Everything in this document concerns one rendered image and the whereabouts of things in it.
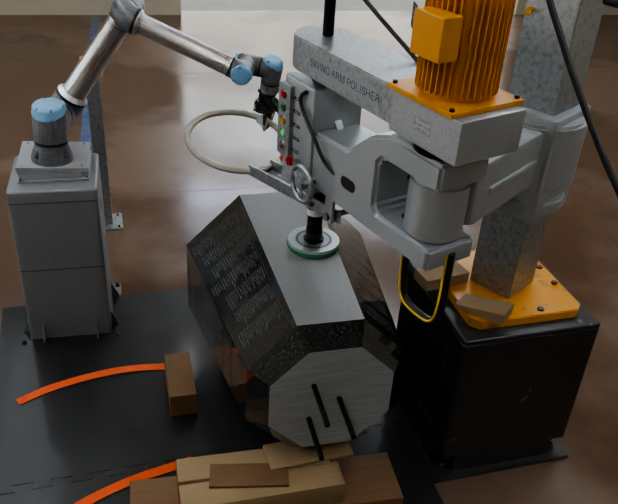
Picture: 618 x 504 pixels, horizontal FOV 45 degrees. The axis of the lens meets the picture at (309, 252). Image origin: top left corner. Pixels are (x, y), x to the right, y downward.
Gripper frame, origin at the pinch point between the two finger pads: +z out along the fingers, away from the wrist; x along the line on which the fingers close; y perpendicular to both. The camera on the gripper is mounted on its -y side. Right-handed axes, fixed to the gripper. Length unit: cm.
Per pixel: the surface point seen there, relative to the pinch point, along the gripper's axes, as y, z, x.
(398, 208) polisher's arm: -91, -52, 78
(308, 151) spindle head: -50, -48, 66
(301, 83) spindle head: -39, -69, 59
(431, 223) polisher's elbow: -105, -64, 93
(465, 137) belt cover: -106, -99, 97
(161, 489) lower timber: -53, 66, 150
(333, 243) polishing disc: -65, -4, 56
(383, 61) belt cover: -67, -91, 62
